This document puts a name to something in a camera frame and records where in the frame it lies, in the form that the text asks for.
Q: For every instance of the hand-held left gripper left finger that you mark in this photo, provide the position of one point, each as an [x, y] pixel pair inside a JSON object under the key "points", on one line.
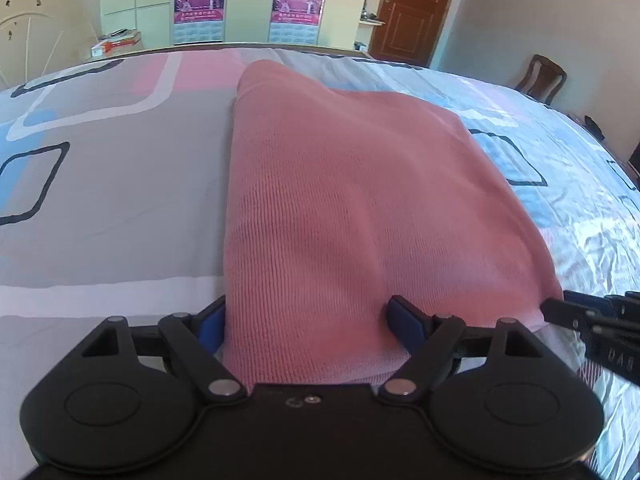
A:
{"points": [[212, 324]]}

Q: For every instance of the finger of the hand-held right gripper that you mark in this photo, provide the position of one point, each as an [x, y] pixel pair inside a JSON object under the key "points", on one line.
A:
{"points": [[600, 299], [562, 314]]}

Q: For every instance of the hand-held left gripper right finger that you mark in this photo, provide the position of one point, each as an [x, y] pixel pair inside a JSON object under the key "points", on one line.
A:
{"points": [[403, 321]]}

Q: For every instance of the pink knit garment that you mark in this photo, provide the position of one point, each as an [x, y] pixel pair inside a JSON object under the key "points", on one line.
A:
{"points": [[360, 210]]}

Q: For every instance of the grey patterned bedsheet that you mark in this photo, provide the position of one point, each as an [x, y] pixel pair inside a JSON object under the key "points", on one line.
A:
{"points": [[115, 200]]}

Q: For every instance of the wooden chair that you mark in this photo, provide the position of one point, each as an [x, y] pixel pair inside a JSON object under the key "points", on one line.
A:
{"points": [[542, 77]]}

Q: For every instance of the red and white box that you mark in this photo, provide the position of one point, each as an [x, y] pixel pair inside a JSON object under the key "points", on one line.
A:
{"points": [[116, 42]]}

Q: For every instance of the brown wooden door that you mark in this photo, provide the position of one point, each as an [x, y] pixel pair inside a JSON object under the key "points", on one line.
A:
{"points": [[415, 10]]}

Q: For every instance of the cream wardrobe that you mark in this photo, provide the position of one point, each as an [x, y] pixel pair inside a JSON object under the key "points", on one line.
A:
{"points": [[250, 5]]}

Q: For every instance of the cream rounded headboard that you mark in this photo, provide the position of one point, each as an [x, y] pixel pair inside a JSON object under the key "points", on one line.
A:
{"points": [[35, 30]]}

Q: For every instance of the cream wall shelf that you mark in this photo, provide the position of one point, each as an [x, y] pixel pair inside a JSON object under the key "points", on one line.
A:
{"points": [[372, 22]]}

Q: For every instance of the purple wall poster with calendar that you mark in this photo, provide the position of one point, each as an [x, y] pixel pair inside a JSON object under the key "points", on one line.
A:
{"points": [[199, 0], [298, 0]]}

